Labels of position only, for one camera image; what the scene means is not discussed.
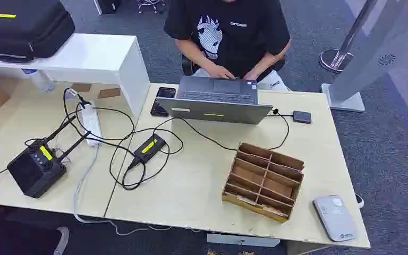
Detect clear water bottle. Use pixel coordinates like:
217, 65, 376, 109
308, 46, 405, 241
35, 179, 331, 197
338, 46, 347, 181
21, 69, 56, 94

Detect white power strip cord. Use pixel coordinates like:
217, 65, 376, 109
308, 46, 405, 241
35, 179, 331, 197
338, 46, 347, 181
72, 144, 201, 237

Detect black remote controller with antennas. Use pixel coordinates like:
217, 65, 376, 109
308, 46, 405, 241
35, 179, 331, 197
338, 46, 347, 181
6, 115, 91, 199

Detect black power cable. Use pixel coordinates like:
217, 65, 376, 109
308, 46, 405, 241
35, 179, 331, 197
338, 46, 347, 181
62, 88, 239, 191

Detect white shelf riser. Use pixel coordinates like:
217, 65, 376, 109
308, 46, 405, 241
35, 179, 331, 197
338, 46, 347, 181
0, 33, 151, 120

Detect black laptop power adapter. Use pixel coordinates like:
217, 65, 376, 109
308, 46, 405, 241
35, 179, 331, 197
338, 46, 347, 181
132, 133, 167, 165

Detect white display stand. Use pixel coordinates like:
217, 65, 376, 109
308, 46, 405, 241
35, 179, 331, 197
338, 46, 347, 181
320, 0, 408, 113

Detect chrome stanchion post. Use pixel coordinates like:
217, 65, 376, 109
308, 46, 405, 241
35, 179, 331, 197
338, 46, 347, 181
318, 0, 379, 74

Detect white power strip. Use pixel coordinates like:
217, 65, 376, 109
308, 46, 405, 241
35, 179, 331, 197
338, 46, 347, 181
80, 101, 103, 148

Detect black smartphone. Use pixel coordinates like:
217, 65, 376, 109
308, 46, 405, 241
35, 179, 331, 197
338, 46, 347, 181
150, 87, 177, 117

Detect black hub cable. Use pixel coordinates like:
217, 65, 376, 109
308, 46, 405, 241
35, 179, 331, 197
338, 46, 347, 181
266, 108, 294, 151

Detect person's left hand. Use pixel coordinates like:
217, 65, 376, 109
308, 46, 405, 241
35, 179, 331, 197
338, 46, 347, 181
242, 69, 261, 81

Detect wooden compartment box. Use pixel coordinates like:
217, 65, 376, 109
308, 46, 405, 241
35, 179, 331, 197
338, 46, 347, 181
221, 142, 305, 224

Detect office chair base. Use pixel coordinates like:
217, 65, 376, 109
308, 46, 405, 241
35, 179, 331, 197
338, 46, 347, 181
137, 0, 166, 15

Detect person's hand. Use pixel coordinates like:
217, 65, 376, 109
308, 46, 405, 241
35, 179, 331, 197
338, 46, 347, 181
207, 65, 236, 80
242, 69, 261, 81

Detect person's right hand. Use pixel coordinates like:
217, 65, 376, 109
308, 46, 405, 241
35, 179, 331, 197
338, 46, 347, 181
207, 65, 236, 80

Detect brown tape patch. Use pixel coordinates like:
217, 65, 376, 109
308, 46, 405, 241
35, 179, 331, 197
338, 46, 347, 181
71, 83, 92, 94
97, 87, 122, 99

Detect black suitcase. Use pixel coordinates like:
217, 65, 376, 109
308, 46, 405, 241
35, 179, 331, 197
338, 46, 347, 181
0, 0, 76, 64

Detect grey laptop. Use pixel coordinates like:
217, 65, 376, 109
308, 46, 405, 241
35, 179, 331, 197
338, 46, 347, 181
156, 75, 274, 125

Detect person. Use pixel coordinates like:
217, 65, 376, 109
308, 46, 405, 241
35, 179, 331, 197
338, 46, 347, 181
163, 0, 292, 92

